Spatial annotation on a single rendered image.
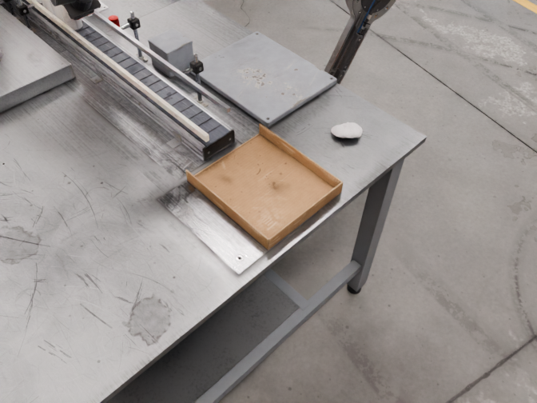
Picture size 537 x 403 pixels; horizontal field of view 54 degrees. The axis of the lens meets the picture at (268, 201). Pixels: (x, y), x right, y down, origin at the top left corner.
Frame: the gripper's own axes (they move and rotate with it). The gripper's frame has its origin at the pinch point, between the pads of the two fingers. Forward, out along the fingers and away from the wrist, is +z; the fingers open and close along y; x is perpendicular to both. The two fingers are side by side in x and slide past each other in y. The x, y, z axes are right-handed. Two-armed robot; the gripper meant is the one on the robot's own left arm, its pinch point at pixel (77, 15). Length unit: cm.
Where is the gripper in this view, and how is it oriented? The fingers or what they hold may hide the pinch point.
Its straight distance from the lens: 184.2
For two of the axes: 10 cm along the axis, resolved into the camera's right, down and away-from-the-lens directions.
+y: -7.1, 5.3, -4.6
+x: 5.3, 8.3, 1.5
